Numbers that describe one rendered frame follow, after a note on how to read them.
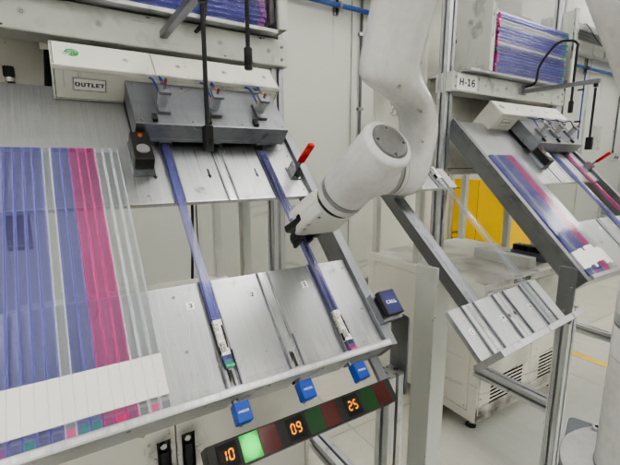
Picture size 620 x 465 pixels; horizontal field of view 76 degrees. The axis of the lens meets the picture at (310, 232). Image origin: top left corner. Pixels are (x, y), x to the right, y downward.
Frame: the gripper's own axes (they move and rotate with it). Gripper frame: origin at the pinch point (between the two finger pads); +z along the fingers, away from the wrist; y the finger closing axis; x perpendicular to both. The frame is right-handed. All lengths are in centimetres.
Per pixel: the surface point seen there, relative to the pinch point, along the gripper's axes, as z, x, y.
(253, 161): 4.7, -22.4, 2.9
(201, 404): -5.4, 25.6, 27.8
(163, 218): 155, -89, -9
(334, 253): 2.0, 3.9, -8.0
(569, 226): -1, 8, -99
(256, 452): -3.6, 34.0, 21.4
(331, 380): 115, 29, -62
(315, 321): -1.9, 17.8, 4.3
